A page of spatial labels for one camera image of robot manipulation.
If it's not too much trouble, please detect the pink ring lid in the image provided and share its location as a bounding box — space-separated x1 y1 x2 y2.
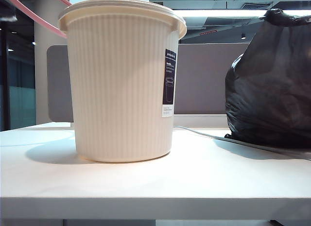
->
1 0 72 39

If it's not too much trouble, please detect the black garbage bag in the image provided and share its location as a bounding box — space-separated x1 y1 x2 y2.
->
225 8 311 150

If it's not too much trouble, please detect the cream ribbed plastic trash can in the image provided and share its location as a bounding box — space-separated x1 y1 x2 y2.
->
58 0 188 163

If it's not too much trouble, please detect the grey rounded partition panel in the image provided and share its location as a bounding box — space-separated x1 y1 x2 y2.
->
46 45 74 123

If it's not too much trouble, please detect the brown desk partition panel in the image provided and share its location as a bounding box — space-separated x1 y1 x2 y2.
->
178 42 251 115

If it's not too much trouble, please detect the long ceiling light strip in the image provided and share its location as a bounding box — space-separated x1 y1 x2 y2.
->
181 9 311 17

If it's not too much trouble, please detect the ceiling air vent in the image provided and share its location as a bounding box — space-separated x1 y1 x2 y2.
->
240 1 272 10

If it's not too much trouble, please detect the thin power cable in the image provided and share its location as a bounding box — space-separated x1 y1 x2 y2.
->
173 125 311 161

